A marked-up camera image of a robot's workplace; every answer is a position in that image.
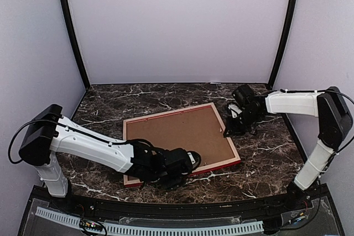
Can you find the white slotted cable duct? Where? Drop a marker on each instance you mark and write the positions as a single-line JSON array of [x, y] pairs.
[[174, 228]]

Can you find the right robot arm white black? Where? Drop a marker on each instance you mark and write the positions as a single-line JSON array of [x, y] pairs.
[[328, 106]]

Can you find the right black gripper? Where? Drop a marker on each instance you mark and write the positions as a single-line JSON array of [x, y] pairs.
[[233, 131]]

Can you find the red wooden picture frame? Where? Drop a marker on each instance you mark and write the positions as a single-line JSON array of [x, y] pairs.
[[226, 139]]

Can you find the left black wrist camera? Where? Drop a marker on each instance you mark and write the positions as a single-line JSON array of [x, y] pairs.
[[182, 161]]

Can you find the black right corner post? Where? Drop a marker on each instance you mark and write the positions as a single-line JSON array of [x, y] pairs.
[[282, 43]]

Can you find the black front mounting rail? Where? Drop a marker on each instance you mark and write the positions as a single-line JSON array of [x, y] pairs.
[[97, 209]]

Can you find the small circuit board with led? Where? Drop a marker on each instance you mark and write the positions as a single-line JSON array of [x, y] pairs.
[[88, 224]]

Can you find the black left corner post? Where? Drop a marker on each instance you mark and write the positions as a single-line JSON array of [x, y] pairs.
[[74, 43]]

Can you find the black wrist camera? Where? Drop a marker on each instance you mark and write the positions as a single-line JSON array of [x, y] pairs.
[[182, 161], [243, 95]]

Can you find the black corner post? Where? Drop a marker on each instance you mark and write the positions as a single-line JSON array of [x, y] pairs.
[[282, 43], [74, 43]]

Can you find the brown cardboard backing board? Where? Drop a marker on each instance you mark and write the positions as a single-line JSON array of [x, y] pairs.
[[182, 131]]

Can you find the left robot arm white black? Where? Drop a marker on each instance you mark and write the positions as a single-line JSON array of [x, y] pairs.
[[50, 132]]

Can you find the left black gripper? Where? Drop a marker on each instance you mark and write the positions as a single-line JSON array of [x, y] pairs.
[[172, 184]]

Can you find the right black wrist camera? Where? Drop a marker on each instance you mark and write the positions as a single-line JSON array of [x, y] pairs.
[[243, 95]]

